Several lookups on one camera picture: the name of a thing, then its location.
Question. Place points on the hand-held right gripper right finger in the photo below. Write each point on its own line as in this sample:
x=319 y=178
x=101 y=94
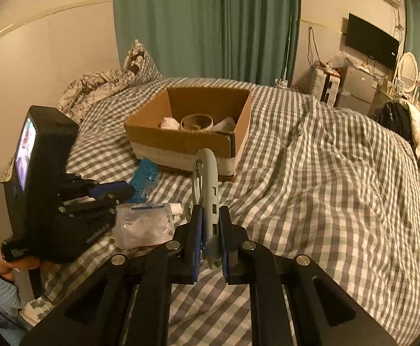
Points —
x=226 y=242

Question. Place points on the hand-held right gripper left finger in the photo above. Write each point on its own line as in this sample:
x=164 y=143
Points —
x=196 y=239

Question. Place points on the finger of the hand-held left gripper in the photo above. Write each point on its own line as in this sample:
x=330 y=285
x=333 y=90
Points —
x=91 y=206
x=113 y=188

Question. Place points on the grey plastic clip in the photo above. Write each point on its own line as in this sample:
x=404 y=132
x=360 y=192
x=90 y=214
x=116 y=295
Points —
x=207 y=194

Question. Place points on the cardboard box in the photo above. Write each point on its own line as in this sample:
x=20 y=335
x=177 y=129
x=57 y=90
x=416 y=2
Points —
x=192 y=151

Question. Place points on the blue patterned packet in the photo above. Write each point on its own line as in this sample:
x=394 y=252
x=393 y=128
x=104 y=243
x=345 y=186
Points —
x=145 y=178

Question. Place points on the clear plastic pouch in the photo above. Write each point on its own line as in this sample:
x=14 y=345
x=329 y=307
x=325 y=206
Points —
x=141 y=225

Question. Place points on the white crumpled item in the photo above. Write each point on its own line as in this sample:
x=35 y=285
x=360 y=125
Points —
x=169 y=124

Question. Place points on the patterned pillow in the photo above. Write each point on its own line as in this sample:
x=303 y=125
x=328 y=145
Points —
x=91 y=86

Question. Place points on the brown round roll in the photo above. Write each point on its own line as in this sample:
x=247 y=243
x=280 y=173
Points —
x=196 y=122

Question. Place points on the grey checkered blanket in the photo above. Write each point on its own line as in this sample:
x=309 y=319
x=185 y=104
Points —
x=321 y=187

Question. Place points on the white wrapped item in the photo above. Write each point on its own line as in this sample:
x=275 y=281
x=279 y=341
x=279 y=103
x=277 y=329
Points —
x=225 y=124

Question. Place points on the checkered pillow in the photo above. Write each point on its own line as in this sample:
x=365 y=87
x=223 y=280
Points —
x=143 y=66

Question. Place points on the white appliance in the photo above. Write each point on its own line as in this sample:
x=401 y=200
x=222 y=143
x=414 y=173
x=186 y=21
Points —
x=323 y=84

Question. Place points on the grey mini fridge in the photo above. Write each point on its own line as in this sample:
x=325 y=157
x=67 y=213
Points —
x=358 y=88

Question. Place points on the white pole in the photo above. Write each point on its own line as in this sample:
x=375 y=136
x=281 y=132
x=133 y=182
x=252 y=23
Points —
x=289 y=47

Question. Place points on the black bag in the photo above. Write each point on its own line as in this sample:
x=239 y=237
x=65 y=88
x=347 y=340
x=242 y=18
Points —
x=392 y=119

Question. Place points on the cream cloth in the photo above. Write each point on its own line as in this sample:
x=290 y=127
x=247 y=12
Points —
x=419 y=126

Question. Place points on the oval white mirror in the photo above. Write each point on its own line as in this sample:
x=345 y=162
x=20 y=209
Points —
x=408 y=72

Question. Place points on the black wall television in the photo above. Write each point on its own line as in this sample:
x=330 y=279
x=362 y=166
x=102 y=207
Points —
x=370 y=41

